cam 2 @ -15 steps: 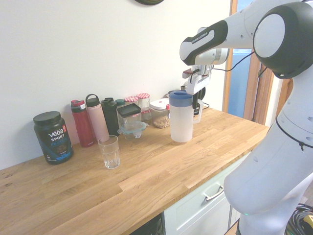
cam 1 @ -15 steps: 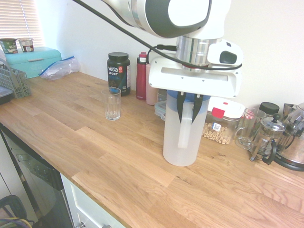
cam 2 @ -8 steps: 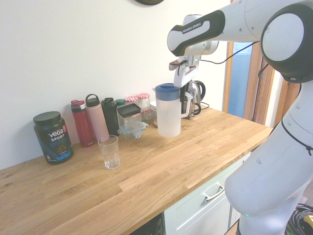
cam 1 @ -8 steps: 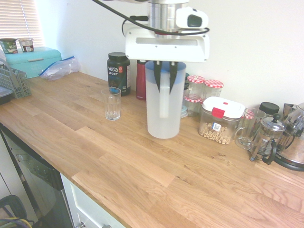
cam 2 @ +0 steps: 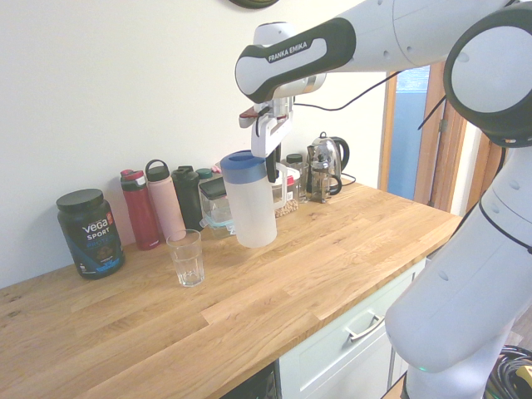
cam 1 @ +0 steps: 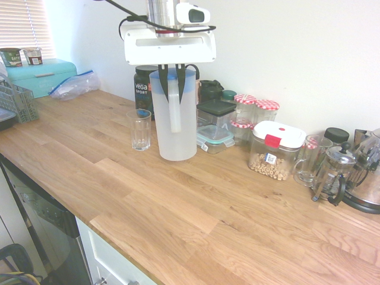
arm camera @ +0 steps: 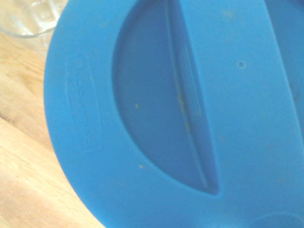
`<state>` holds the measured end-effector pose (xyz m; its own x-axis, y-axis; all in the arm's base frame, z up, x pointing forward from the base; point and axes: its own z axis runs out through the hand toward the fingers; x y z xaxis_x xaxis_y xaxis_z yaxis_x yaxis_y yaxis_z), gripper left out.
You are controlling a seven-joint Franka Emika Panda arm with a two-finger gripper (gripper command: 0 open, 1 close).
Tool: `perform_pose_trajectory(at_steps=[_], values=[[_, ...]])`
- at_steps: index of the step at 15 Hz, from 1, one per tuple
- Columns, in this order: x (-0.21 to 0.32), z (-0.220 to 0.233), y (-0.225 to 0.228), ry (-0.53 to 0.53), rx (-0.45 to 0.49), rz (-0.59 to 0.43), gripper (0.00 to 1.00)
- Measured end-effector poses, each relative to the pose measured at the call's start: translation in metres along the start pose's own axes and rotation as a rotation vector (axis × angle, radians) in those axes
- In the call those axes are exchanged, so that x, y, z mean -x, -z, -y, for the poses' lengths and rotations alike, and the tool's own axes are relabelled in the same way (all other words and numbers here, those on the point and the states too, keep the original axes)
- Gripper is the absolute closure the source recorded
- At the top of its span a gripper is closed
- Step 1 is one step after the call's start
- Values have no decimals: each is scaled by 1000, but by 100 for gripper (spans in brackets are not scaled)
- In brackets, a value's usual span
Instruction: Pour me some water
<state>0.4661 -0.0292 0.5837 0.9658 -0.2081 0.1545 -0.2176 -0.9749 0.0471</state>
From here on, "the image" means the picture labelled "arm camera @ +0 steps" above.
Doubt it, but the white pitcher with blue lid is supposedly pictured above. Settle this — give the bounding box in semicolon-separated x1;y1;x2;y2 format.
44;0;304;228

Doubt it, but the clear faceted drinking glass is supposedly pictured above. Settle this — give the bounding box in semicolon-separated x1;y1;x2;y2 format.
0;0;69;52

